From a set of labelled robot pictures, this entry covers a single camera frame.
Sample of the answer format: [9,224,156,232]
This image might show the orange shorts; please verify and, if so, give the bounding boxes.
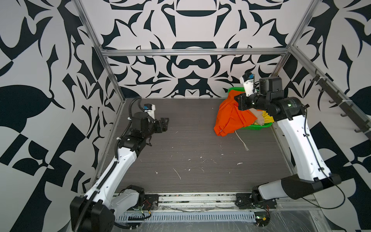
[214,90,257,137]

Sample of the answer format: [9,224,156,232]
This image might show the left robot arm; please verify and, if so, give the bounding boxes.
[70,110,169,232]

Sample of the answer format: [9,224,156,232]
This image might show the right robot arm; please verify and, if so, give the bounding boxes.
[234,72,342,204]

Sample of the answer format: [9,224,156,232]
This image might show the beige shorts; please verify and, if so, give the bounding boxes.
[249,108,265,126]

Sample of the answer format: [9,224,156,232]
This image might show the yellow shorts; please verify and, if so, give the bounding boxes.
[262,111,274,125]

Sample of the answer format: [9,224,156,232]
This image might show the green plastic basket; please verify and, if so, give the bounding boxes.
[228,87,273,131]

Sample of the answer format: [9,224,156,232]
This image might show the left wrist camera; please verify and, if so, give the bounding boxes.
[144,103,156,119]

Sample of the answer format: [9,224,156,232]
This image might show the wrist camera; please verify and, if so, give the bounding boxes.
[144,103,156,119]
[240,71,255,97]

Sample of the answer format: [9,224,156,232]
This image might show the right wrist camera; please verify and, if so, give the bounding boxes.
[240,71,255,97]

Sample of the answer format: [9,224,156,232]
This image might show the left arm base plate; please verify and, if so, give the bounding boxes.
[140,194,159,211]

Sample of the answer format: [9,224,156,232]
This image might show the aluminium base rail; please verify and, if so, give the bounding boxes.
[145,192,319,211]

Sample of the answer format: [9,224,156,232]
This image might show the aluminium frame crossbar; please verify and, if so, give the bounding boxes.
[101,48,288,57]

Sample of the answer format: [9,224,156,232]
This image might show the right aluminium frame post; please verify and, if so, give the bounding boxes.
[271,0,322,76]

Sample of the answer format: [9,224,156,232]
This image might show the aluminium frame post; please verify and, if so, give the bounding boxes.
[72,1,125,103]
[271,0,322,76]

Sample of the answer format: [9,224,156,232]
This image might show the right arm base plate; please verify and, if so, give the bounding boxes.
[234,193,277,209]

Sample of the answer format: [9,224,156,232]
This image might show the black wall hook rack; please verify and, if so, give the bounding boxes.
[309,69,371,140]

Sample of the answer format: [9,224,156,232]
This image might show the white cable duct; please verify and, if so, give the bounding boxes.
[116,211,256,223]

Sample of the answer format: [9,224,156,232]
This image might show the left aluminium frame post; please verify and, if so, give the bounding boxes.
[72,1,125,103]

